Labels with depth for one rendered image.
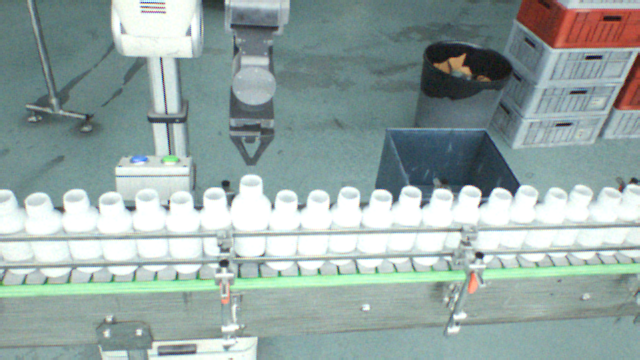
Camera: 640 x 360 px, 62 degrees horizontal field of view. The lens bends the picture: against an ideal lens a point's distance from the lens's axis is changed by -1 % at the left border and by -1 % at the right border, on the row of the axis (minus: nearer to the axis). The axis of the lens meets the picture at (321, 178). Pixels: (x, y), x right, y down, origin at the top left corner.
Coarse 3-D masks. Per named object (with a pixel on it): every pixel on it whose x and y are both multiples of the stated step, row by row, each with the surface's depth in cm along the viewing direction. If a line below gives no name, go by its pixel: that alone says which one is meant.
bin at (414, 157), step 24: (384, 144) 156; (408, 144) 158; (432, 144) 159; (456, 144) 161; (480, 144) 162; (384, 168) 156; (408, 168) 164; (432, 168) 165; (456, 168) 167; (480, 168) 162; (504, 168) 147; (432, 192) 168; (456, 192) 169; (480, 192) 162
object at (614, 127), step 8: (616, 112) 330; (624, 112) 331; (632, 112) 332; (608, 120) 337; (616, 120) 335; (624, 120) 336; (632, 120) 337; (608, 128) 338; (616, 128) 340; (624, 128) 341; (632, 128) 342; (600, 136) 345; (608, 136) 342; (616, 136) 344; (624, 136) 345; (632, 136) 346
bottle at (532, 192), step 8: (520, 192) 102; (528, 192) 104; (536, 192) 102; (512, 200) 105; (520, 200) 102; (528, 200) 101; (512, 208) 104; (520, 208) 103; (528, 208) 102; (512, 216) 103; (520, 216) 103; (528, 216) 103; (512, 224) 104; (520, 224) 104; (528, 224) 104; (504, 232) 106; (512, 232) 105; (520, 232) 105; (504, 240) 107; (512, 240) 106; (520, 240) 107; (504, 248) 108; (512, 248) 108; (504, 256) 109; (512, 256) 110
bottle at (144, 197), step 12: (144, 192) 92; (156, 192) 92; (144, 204) 90; (156, 204) 91; (132, 216) 93; (144, 216) 91; (156, 216) 92; (144, 228) 92; (156, 228) 92; (144, 240) 94; (156, 240) 94; (144, 252) 96; (156, 252) 96; (168, 252) 98
